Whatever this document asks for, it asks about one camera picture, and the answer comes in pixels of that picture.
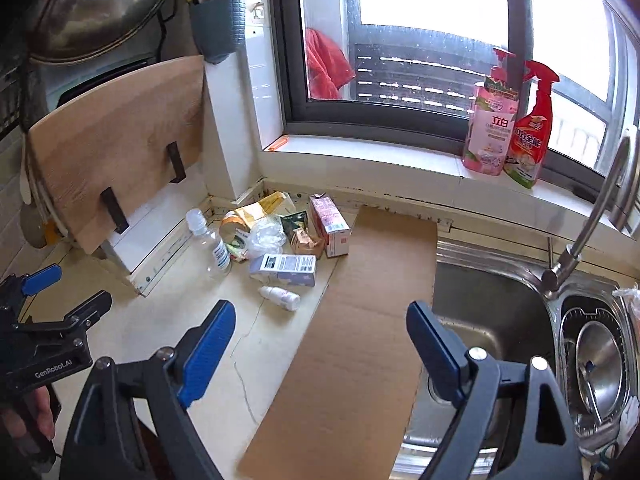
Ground yellow white paper bag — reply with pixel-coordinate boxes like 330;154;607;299
234;192;297;229

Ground brown cardboard sheet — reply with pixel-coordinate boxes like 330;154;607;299
238;207;437;479

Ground person's left hand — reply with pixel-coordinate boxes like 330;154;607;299
1;387;56;441

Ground wooden cutting board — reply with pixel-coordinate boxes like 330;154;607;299
27;55;204;254

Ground steel pot lid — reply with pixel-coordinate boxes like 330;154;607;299
24;0;164;65

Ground small white spray bottle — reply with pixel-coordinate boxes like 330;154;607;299
259;286;302;312

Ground blue utensil holder cup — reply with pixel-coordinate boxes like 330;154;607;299
189;0;245;64

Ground red cloth outside window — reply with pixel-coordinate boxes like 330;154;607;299
305;28;356;100

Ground steel bowl in sink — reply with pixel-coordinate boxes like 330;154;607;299
574;321;624;426

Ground pink white carton box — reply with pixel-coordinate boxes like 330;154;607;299
310;195;352;258

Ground stainless steel sink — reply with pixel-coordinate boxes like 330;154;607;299
389;238;640;480

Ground pink dish soap bottle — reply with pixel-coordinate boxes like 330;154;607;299
462;48;518;176

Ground steel gooseneck faucet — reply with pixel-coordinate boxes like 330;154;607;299
541;125;639;296

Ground green snack packet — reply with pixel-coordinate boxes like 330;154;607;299
280;210;308;238

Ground blue white medicine box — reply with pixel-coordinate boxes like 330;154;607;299
248;254;317;287

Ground red spray cleaner bottle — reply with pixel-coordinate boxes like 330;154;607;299
503;60;560;188

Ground clear plastic bottle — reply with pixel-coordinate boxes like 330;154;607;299
186;208;231;278

